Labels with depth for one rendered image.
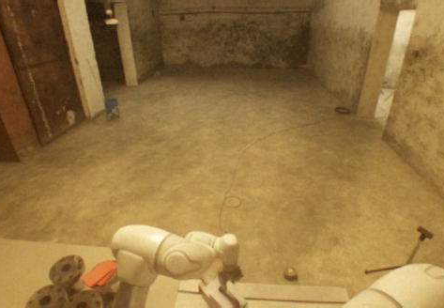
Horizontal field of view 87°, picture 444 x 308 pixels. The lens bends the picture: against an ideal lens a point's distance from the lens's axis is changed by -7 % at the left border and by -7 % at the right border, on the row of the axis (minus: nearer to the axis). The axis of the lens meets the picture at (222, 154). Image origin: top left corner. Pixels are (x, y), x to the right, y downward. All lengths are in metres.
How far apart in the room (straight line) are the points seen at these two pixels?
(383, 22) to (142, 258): 5.71
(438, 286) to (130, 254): 0.76
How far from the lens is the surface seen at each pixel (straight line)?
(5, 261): 3.12
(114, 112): 5.86
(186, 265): 0.76
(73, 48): 5.91
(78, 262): 2.36
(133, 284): 0.89
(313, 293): 2.12
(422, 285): 0.62
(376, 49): 5.98
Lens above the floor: 1.89
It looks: 29 degrees down
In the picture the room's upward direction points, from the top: 1 degrees counter-clockwise
